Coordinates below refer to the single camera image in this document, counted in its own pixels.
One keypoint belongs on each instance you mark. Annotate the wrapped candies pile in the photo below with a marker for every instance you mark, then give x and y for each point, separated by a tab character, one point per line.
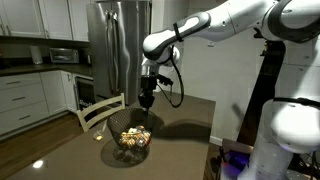
135	137

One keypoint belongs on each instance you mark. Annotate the white wooden chair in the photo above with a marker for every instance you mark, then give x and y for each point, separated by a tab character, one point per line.
100	107

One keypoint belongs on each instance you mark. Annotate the small clear cup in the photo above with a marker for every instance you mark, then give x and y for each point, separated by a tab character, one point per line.
98	135

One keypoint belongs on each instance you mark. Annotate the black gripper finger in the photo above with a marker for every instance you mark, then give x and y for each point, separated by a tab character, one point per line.
150	101
143	101

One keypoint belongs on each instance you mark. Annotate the dark kitchen countertop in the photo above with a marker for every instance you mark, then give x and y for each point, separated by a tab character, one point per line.
40	68

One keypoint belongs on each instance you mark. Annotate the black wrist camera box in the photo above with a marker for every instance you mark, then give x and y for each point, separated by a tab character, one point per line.
165	80

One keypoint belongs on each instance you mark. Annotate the white lower kitchen cabinets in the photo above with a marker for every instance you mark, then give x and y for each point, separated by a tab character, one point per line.
26	98

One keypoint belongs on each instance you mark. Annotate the microwave oven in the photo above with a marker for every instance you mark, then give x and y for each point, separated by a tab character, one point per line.
64	55

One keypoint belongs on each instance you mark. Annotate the stainless steel refrigerator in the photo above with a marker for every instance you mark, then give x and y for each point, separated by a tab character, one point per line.
118	50

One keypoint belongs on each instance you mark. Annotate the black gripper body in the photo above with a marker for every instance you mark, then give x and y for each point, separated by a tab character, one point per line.
148	85

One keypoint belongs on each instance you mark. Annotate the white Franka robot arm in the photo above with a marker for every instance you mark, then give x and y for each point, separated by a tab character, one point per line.
293	123

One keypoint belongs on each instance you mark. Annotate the white upper kitchen cabinet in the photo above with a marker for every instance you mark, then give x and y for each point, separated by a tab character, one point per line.
53	18

